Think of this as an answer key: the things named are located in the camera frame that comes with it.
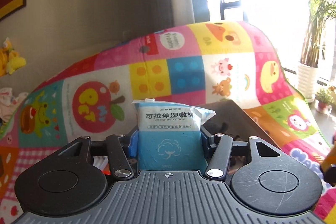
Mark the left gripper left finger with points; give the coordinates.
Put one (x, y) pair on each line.
(74, 178)

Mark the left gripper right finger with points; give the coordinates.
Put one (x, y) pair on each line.
(261, 176)

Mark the blue wet cotton pack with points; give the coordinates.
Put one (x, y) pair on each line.
(169, 135)

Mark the pink cardboard box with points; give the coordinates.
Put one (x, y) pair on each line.
(239, 123)

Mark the black plush toy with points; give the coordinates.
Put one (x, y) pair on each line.
(222, 128)

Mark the pink white crumpled cloth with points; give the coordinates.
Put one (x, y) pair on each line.
(9, 103)

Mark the small potted plant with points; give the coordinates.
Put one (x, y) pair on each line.
(325, 99)

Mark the yellow duck plush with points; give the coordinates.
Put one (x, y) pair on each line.
(10, 59)

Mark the colourful cartoon play mat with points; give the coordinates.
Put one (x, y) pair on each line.
(193, 64)

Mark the potted palm plant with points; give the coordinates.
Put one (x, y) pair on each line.
(319, 12)

